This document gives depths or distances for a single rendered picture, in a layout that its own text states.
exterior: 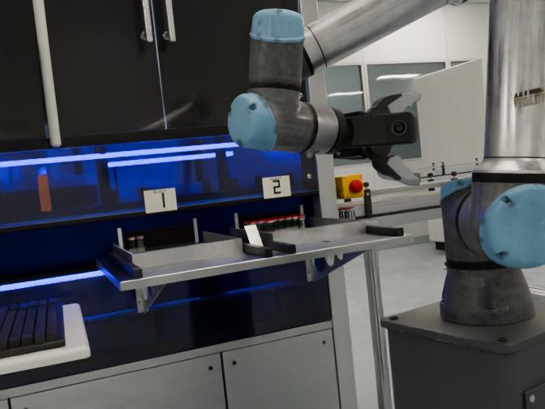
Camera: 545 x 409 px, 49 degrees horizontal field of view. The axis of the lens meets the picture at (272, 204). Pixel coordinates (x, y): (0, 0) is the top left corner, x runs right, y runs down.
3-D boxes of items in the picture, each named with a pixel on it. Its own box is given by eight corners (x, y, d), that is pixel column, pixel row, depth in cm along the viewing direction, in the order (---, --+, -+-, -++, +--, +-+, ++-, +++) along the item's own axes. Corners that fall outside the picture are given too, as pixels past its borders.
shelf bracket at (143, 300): (138, 312, 160) (132, 264, 160) (148, 311, 162) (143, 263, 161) (164, 340, 129) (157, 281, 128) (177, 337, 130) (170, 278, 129)
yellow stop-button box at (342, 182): (333, 199, 189) (331, 176, 189) (353, 196, 192) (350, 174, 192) (345, 199, 182) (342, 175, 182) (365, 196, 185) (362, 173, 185)
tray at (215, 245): (113, 256, 166) (112, 243, 166) (204, 243, 175) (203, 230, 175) (133, 269, 134) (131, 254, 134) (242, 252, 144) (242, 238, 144)
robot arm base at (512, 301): (555, 309, 99) (550, 250, 99) (497, 331, 91) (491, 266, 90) (478, 299, 112) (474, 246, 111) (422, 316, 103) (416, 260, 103)
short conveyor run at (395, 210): (327, 236, 192) (322, 187, 191) (306, 234, 206) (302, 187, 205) (496, 210, 217) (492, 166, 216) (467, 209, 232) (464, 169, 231)
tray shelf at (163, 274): (96, 265, 164) (95, 259, 164) (324, 231, 190) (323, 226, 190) (120, 290, 120) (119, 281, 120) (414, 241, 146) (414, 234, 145)
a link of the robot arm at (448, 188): (503, 247, 107) (496, 170, 106) (538, 257, 93) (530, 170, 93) (435, 254, 107) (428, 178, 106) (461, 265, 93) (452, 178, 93)
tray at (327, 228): (230, 238, 178) (229, 227, 178) (310, 227, 188) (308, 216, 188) (274, 247, 147) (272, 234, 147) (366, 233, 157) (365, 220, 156)
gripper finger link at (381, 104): (392, 87, 98) (359, 114, 94) (398, 85, 97) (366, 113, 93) (403, 112, 100) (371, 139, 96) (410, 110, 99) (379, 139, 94)
